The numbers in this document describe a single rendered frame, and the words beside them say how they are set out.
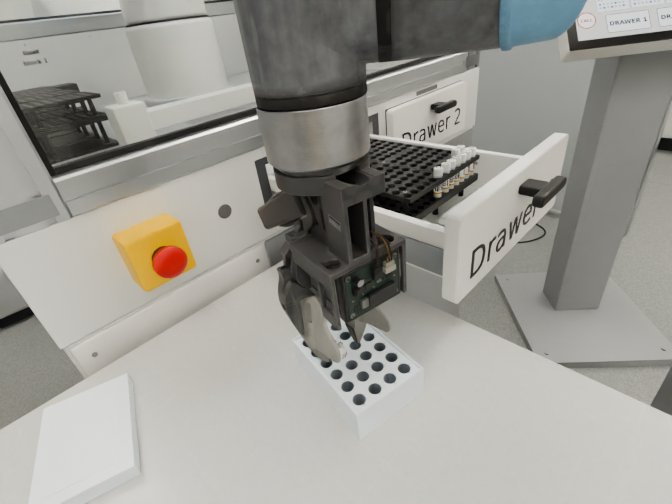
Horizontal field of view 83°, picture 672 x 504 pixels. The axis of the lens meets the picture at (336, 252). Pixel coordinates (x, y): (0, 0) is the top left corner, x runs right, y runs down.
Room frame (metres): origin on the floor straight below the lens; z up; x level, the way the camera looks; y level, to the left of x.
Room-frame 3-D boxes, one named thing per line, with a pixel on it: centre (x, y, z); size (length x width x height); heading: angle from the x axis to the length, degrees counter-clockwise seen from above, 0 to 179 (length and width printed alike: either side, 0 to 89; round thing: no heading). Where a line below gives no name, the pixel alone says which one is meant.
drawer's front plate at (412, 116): (0.86, -0.25, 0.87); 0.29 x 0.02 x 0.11; 131
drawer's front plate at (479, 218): (0.41, -0.22, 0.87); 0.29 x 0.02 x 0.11; 131
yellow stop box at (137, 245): (0.42, 0.22, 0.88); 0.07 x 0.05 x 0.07; 131
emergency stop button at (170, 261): (0.40, 0.20, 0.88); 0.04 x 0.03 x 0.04; 131
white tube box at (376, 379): (0.28, 0.00, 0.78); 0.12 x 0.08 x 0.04; 30
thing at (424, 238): (0.57, -0.09, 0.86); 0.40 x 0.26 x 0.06; 41
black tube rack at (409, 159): (0.56, -0.09, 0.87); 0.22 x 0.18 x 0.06; 41
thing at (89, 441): (0.24, 0.28, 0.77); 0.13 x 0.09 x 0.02; 24
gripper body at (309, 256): (0.27, 0.00, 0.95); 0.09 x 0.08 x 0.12; 30
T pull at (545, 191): (0.39, -0.24, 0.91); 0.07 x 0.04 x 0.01; 131
